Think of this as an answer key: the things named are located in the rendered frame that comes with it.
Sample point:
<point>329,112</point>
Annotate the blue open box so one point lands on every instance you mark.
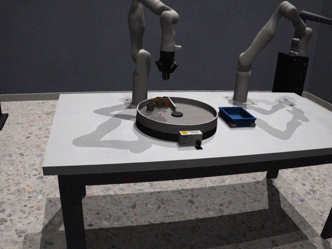
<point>236,115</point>

